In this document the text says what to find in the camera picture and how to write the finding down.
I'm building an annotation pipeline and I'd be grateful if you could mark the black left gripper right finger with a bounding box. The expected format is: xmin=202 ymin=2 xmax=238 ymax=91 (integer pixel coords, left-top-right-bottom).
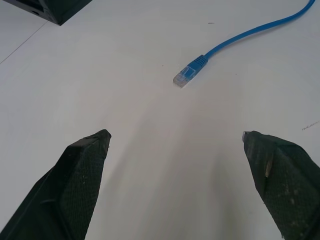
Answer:
xmin=241 ymin=130 xmax=320 ymax=240

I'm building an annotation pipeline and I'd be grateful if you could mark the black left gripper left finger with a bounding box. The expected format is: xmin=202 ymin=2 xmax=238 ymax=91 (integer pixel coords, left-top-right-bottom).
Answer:
xmin=0 ymin=128 xmax=112 ymax=240

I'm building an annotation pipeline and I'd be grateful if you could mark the black device box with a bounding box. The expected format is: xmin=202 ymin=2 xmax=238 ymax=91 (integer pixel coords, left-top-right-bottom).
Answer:
xmin=16 ymin=0 xmax=94 ymax=26

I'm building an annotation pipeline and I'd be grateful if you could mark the blue ethernet cable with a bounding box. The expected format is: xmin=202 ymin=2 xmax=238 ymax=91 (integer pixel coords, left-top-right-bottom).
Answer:
xmin=172 ymin=0 xmax=317 ymax=89

